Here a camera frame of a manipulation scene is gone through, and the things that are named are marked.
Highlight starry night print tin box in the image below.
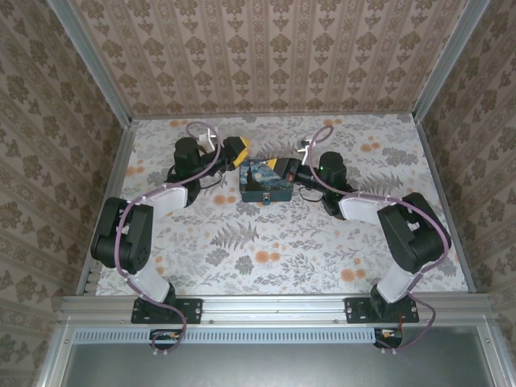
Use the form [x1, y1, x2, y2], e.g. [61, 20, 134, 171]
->
[239, 158, 294, 203]

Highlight black connector board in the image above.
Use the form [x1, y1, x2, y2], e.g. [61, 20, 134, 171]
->
[149, 328, 182, 352]
[373, 327, 404, 350]

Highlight grey metal sheet panel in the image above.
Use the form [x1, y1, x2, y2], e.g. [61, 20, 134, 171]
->
[60, 327, 505, 387]

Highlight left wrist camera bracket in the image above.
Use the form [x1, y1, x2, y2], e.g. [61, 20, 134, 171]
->
[197, 127, 221, 148]

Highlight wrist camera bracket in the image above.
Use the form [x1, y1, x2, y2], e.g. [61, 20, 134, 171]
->
[197, 127, 221, 148]
[296, 139, 314, 163]

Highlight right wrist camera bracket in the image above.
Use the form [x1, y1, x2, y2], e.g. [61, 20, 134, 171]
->
[296, 139, 314, 163]

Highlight thin black cable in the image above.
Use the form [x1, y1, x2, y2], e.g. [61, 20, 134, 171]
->
[298, 187, 326, 202]
[199, 172, 227, 191]

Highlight aluminium side rail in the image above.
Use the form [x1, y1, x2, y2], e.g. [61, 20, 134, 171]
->
[76, 120, 137, 295]
[414, 116, 476, 292]

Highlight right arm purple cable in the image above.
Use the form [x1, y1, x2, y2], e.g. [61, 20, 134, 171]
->
[300, 124, 452, 355]

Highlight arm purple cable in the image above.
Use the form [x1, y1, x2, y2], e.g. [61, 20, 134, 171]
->
[114, 120, 223, 355]
[300, 124, 452, 355]

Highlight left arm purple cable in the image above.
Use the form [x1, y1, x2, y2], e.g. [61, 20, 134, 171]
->
[114, 120, 223, 355]

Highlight aluminium mounting rail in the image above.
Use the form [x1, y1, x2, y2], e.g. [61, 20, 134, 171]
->
[60, 293, 491, 324]

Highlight aluminium frame post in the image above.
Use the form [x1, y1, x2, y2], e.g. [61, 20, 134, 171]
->
[413, 0, 493, 122]
[47, 0, 134, 124]

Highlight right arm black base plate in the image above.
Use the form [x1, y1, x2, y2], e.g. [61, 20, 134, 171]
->
[344, 297, 420, 325]

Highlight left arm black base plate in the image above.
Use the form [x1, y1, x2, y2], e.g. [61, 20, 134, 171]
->
[131, 298, 202, 325]

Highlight slotted grey cable duct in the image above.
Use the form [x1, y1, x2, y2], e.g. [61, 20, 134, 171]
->
[74, 327, 404, 344]

